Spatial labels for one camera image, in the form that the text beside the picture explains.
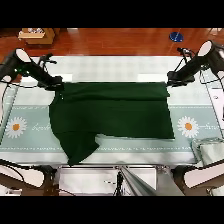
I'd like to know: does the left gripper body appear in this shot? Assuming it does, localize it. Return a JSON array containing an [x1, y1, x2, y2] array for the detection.
[[45, 75, 65, 92]]

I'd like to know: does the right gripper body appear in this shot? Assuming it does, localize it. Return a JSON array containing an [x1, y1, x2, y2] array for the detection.
[[166, 69, 196, 88]]

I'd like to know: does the dark green T-shirt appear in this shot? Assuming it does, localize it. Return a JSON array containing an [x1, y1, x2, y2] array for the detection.
[[48, 81, 176, 167]]

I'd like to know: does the blue round disc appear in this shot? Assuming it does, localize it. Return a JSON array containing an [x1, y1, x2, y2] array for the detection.
[[168, 31, 185, 43]]

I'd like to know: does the brown cardboard box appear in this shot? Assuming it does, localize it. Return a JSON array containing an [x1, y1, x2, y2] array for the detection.
[[17, 27, 56, 46]]

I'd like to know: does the pale green cloth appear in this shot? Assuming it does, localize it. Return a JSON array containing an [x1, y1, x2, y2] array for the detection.
[[191, 137, 224, 168]]

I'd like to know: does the small black stand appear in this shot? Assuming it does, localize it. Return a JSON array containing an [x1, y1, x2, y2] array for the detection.
[[113, 171, 125, 197]]

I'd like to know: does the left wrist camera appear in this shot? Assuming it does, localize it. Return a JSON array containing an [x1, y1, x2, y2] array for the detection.
[[37, 52, 58, 69]]

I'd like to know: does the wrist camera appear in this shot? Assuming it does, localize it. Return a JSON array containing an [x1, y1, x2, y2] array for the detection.
[[176, 46, 197, 58], [37, 52, 58, 69]]

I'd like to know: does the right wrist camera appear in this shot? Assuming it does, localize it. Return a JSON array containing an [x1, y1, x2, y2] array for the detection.
[[176, 46, 197, 58]]

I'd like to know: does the black cable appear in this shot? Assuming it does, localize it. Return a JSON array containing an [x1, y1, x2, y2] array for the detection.
[[199, 64, 224, 122], [0, 81, 43, 125]]

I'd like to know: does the silver frame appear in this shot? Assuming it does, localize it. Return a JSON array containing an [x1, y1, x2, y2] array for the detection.
[[0, 161, 188, 197]]

